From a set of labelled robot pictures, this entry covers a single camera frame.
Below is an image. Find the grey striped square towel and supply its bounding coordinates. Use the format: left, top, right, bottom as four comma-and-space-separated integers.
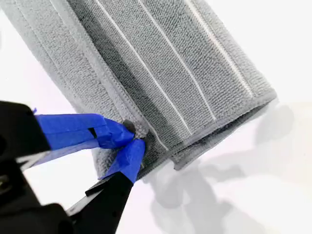
0, 0, 278, 181

